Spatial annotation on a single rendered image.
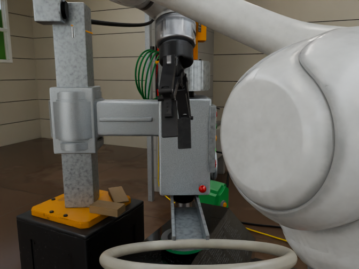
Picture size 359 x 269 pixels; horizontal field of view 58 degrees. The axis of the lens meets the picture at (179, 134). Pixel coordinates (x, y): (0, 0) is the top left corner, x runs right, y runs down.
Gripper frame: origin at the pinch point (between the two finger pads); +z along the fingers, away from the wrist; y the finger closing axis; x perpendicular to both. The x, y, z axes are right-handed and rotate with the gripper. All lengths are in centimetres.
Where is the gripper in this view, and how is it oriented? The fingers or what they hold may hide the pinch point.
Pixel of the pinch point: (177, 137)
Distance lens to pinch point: 67.3
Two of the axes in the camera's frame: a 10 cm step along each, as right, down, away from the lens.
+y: 2.2, 2.0, 9.6
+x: -9.8, 0.6, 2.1
